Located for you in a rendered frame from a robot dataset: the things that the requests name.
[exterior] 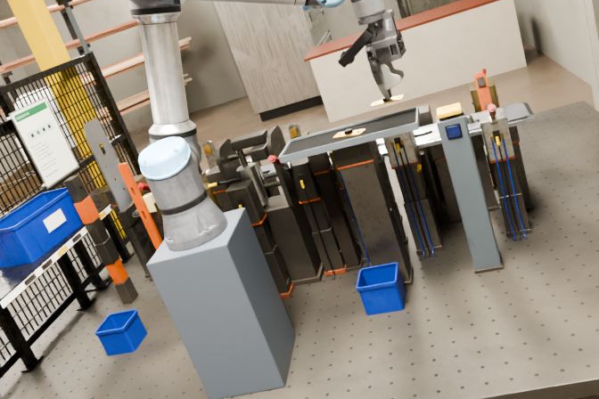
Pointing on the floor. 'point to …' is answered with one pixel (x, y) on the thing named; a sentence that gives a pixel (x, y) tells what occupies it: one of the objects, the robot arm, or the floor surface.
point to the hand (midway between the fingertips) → (385, 94)
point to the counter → (425, 54)
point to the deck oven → (272, 38)
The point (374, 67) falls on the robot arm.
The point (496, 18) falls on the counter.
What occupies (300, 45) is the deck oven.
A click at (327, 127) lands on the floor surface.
